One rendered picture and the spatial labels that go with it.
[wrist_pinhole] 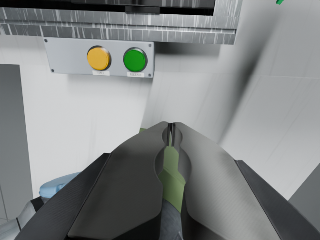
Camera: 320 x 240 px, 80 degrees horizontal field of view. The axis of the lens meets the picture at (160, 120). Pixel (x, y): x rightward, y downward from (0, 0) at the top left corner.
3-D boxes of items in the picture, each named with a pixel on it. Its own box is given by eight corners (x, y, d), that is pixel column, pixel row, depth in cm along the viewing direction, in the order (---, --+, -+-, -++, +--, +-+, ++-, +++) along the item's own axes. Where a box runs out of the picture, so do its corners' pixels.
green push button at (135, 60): (145, 69, 39) (145, 72, 37) (126, 68, 39) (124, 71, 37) (145, 48, 37) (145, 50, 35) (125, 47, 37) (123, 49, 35)
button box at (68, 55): (155, 71, 44) (153, 78, 39) (64, 66, 44) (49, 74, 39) (155, 38, 41) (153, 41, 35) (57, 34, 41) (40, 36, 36)
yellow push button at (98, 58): (111, 68, 39) (108, 70, 37) (92, 67, 39) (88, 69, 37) (109, 47, 37) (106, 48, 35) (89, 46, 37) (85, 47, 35)
